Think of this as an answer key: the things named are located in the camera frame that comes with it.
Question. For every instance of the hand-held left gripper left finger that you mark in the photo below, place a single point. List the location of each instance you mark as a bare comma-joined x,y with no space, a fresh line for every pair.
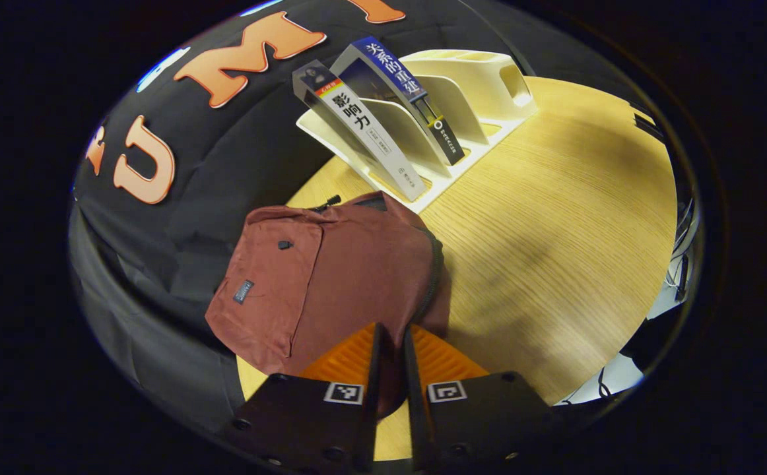
298,422

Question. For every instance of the blue spine book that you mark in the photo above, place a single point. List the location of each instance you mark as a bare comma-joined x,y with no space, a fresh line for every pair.
393,69

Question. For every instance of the white bookshelf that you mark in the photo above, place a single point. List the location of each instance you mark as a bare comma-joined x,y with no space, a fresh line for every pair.
482,76

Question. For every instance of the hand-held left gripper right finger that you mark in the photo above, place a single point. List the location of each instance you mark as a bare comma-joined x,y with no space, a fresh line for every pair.
482,415

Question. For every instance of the maroon schoolbag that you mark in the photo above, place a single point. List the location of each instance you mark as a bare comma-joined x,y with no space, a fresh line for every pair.
344,277

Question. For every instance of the black backdrop cloth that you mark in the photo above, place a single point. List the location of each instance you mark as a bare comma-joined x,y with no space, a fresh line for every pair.
159,264

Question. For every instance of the grey spine book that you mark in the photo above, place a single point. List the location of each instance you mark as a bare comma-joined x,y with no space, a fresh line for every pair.
370,128

